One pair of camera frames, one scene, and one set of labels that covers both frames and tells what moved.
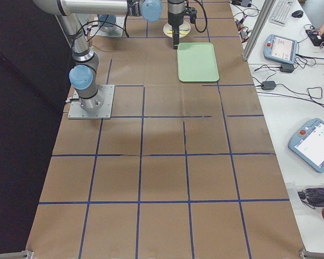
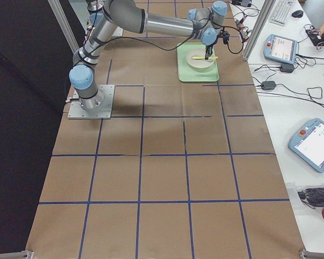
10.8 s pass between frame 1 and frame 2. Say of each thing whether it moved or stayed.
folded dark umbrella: stayed
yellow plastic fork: moved
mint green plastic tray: stayed
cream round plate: moved
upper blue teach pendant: stayed
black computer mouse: stayed
